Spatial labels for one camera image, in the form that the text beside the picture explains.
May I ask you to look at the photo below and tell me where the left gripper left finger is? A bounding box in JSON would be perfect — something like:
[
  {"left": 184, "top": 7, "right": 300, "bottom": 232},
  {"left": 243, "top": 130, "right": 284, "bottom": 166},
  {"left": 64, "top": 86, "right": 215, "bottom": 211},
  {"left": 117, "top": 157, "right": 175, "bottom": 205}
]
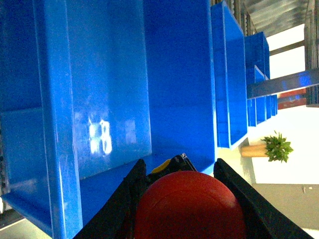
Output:
[{"left": 75, "top": 159, "right": 147, "bottom": 239}]

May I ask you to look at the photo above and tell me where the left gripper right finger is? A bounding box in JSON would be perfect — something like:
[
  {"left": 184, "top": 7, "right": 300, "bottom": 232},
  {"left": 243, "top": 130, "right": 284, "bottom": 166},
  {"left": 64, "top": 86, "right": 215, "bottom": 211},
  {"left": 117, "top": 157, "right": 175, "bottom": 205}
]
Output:
[{"left": 213, "top": 158, "right": 312, "bottom": 239}]

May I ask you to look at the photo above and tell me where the red mushroom push button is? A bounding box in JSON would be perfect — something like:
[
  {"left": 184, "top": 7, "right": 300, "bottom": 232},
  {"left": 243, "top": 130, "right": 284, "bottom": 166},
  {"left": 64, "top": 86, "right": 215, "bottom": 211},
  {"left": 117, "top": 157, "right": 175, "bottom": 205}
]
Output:
[{"left": 134, "top": 153, "right": 247, "bottom": 239}]

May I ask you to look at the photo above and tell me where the potted green plant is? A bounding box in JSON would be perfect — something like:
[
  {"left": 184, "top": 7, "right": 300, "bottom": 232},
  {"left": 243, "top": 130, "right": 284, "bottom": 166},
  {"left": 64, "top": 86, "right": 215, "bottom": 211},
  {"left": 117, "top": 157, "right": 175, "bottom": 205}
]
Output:
[{"left": 240, "top": 131, "right": 294, "bottom": 163}]

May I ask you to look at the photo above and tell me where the large blue bin left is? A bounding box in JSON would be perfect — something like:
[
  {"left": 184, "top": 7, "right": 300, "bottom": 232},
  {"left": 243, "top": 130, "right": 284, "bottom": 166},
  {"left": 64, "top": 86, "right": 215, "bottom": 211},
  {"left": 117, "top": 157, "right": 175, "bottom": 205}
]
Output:
[{"left": 0, "top": 0, "right": 217, "bottom": 239}]

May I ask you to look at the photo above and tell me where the large blue bin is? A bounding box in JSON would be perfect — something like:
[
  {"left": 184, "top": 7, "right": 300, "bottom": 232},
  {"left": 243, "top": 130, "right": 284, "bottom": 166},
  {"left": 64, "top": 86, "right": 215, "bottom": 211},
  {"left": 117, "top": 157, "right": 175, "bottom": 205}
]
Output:
[
  {"left": 211, "top": 1, "right": 248, "bottom": 149},
  {"left": 0, "top": 0, "right": 217, "bottom": 239}
]

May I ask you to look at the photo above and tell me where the large blue bin right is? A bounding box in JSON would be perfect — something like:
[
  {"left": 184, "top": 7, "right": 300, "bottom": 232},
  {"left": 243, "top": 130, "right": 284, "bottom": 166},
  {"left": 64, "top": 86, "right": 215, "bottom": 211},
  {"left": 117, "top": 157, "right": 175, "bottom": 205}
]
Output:
[{"left": 211, "top": 1, "right": 248, "bottom": 149}]

